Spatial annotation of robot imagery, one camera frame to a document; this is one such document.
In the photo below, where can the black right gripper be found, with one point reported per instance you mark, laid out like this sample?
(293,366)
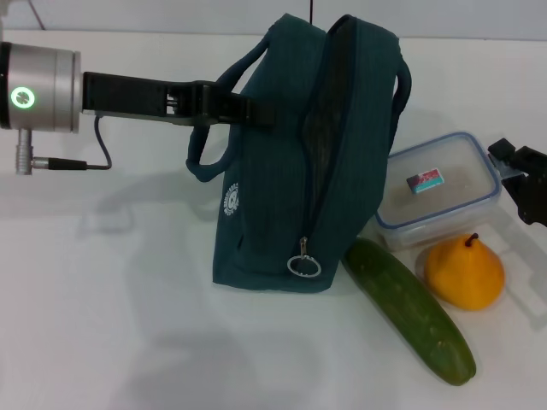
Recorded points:
(532,188)

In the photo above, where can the green cucumber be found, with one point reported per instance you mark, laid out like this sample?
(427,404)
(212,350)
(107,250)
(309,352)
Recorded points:
(410,312)

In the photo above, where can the orange yellow pear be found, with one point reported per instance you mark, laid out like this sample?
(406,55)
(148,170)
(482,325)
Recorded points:
(466,277)

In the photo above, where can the dark blue insulated lunch bag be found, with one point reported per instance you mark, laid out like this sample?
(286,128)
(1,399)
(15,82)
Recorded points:
(273,171)

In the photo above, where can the clear plastic food container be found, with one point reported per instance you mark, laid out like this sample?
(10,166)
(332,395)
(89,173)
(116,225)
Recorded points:
(453,200)

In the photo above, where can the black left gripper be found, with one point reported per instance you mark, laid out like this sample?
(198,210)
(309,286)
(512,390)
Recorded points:
(128,96)

